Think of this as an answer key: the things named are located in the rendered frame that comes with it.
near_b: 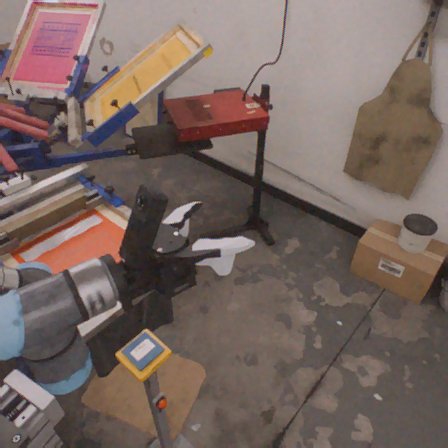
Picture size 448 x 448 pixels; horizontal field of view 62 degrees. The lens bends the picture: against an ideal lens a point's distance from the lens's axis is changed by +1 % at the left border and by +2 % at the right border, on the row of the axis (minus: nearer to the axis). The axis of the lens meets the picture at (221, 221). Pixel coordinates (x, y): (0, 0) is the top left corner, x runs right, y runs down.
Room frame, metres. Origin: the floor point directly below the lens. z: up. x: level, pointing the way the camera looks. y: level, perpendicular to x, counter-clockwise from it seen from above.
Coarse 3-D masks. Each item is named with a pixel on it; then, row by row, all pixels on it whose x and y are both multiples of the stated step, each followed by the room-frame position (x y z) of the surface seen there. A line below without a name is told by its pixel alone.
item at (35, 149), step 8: (0, 128) 2.13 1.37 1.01; (0, 136) 2.01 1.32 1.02; (8, 136) 2.06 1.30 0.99; (16, 136) 2.11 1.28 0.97; (24, 136) 2.12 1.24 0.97; (32, 144) 1.86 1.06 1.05; (40, 144) 1.88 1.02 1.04; (8, 152) 1.84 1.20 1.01; (16, 152) 1.85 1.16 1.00; (24, 152) 1.87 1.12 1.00; (32, 152) 1.83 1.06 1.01; (40, 152) 1.85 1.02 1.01; (48, 152) 1.89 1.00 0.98; (40, 160) 1.84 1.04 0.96; (0, 168) 1.63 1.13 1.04; (0, 176) 1.57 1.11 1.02; (16, 176) 1.63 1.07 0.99
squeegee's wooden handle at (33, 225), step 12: (60, 204) 1.29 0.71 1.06; (72, 204) 1.32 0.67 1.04; (84, 204) 1.36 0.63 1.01; (36, 216) 1.21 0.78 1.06; (48, 216) 1.23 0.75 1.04; (60, 216) 1.27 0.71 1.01; (12, 228) 1.13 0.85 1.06; (24, 228) 1.15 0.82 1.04; (36, 228) 1.18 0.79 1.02; (12, 240) 1.11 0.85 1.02
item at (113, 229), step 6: (90, 210) 1.39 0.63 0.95; (78, 216) 1.34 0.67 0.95; (84, 216) 1.34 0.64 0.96; (90, 216) 1.34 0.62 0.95; (102, 216) 1.34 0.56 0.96; (72, 222) 1.30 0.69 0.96; (78, 222) 1.30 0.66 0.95; (102, 222) 1.30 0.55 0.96; (108, 222) 1.30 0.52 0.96; (60, 228) 1.25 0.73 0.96; (66, 228) 1.26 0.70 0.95; (90, 228) 1.25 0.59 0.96; (108, 228) 1.25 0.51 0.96; (114, 228) 1.25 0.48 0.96; (120, 228) 1.25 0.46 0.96; (114, 234) 1.21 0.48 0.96; (120, 234) 1.21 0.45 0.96
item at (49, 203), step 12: (72, 192) 1.49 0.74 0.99; (84, 192) 1.53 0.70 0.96; (48, 204) 1.39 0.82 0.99; (108, 204) 1.40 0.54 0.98; (12, 216) 1.30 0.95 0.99; (24, 216) 1.30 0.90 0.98; (0, 228) 1.22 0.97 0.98; (132, 300) 0.83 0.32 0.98; (108, 312) 0.77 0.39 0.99; (120, 312) 0.79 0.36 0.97; (84, 324) 0.72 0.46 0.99; (96, 324) 0.72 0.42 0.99; (108, 324) 0.75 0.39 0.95; (84, 336) 0.68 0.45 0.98
